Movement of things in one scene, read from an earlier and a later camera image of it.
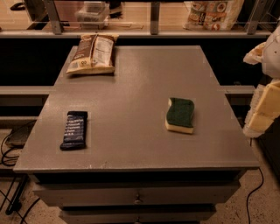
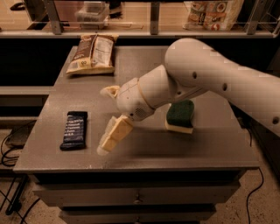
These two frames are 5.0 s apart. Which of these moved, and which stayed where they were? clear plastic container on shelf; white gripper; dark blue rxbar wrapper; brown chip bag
Moved: white gripper
Stayed: brown chip bag; dark blue rxbar wrapper; clear plastic container on shelf
